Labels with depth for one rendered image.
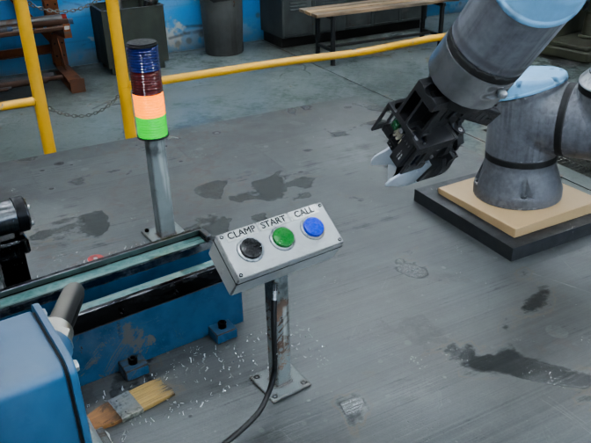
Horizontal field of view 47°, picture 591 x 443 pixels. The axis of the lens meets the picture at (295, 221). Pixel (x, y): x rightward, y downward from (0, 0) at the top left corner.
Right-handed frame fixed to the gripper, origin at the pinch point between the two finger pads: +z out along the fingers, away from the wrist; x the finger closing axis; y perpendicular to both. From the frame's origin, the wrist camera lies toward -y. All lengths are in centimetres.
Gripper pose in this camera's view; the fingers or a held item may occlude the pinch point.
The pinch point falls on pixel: (398, 176)
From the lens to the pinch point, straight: 94.5
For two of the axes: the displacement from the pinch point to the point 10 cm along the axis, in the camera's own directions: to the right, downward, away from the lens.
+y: -8.3, 2.8, -4.9
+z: -3.1, 5.0, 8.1
